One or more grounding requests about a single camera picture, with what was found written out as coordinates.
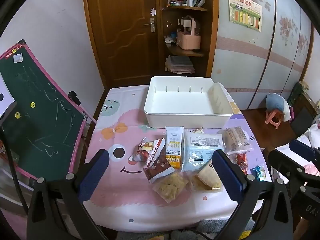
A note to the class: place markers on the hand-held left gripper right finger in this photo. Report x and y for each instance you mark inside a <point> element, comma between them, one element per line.
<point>228,177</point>

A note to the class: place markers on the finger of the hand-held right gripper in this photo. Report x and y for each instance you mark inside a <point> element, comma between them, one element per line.
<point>301,147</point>
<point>287,162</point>

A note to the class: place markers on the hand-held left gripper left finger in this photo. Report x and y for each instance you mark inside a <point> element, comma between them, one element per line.
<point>93,173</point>

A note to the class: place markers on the clear bread roll packet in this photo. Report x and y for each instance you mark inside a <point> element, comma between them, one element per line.
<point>233,138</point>

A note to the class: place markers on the blue white snack packet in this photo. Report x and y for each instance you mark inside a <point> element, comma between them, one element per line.
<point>200,147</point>

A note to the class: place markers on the red yellow small packet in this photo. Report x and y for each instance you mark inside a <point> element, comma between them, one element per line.
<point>145,148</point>

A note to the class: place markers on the clear yellow chips packet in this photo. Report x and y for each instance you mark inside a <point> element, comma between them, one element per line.
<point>170,187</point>

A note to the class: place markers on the clear red label snack packet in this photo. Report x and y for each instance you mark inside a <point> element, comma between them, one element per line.
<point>160,170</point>

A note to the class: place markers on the white plastic bin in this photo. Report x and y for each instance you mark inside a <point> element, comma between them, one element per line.
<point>182,100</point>

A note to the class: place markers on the white pink bedding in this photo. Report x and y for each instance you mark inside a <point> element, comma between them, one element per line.
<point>313,135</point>

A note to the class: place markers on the small red candy packet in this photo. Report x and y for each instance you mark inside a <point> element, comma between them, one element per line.
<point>240,160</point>

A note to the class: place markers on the yellow sandwich cake packet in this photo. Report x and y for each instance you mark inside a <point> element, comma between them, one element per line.
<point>205,180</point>

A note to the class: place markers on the small blue candy packet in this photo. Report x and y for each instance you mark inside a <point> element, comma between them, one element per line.
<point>258,172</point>

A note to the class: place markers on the dark cabinet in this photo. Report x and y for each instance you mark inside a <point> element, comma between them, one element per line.
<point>303,115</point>

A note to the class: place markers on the pink plastic stool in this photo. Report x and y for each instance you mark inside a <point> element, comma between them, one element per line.
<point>273,120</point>

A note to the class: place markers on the pink stool with plush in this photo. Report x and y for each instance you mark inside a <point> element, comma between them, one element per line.
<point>275,101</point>

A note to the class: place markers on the small pale snack packet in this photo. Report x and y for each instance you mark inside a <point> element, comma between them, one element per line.
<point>197,130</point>

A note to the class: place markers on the yellow white oat packet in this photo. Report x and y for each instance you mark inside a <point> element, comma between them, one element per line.
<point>173,140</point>

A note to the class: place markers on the floral sliding wardrobe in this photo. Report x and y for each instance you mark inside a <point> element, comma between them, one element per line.
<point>250,67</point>

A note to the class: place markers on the stack of folded cloths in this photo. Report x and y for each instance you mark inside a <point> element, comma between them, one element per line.
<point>180,63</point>

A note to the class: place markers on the pink basket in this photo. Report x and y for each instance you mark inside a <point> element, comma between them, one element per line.
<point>188,41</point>

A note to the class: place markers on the brown wooden door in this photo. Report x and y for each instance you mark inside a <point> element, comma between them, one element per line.
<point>120,30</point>

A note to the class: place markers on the wooden corner shelf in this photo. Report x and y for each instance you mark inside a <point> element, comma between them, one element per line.
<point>211,30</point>

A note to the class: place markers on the small toy figures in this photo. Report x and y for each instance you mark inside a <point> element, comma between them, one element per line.
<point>171,38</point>

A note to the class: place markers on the white door hook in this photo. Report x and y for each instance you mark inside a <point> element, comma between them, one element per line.
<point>153,11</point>

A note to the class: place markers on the green chalkboard pink frame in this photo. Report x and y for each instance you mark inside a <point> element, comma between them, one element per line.
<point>42,120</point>

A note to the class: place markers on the wall poster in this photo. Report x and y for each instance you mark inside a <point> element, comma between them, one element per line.
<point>246,12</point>

